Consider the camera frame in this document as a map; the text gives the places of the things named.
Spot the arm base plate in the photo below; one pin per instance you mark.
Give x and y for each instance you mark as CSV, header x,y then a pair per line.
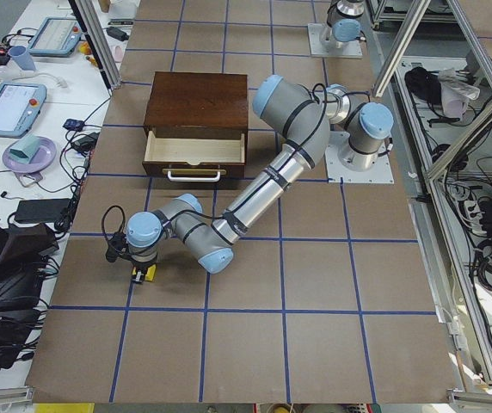
x,y
324,44
344,165

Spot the small blue device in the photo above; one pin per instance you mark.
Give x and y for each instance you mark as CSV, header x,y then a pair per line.
x,y
74,125

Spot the white drawer handle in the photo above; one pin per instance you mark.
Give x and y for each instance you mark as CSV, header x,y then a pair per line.
x,y
188,176

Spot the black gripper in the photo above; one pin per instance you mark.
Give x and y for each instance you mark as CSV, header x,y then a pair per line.
x,y
142,265

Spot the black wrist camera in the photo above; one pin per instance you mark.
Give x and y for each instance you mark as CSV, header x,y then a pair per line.
x,y
116,247

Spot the near blue teach pendant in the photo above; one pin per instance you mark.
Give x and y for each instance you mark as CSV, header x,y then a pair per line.
x,y
20,105

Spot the lilac plastic cup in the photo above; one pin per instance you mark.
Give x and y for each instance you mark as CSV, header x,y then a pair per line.
x,y
21,56

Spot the yellow block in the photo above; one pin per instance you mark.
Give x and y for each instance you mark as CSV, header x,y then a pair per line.
x,y
144,274

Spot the far blue teach pendant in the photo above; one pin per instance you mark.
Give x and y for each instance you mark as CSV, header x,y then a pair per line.
x,y
56,37

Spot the dark wooden drawer cabinet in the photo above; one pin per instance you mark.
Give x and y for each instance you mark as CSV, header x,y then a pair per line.
x,y
195,103

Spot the diagonal aluminium frame strut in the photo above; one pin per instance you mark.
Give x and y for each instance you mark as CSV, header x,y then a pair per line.
x,y
399,46

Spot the blue teach pendant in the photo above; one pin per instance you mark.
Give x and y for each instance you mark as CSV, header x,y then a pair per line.
x,y
20,105
56,37

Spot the teal box on plate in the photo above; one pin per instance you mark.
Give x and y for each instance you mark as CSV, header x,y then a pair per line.
x,y
25,148

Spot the black flat device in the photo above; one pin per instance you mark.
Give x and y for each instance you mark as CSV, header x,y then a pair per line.
x,y
40,211

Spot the purple plate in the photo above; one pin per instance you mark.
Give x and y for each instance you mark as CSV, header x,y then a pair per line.
x,y
41,160

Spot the aluminium frame post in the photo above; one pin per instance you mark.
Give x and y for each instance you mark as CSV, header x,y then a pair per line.
x,y
88,20

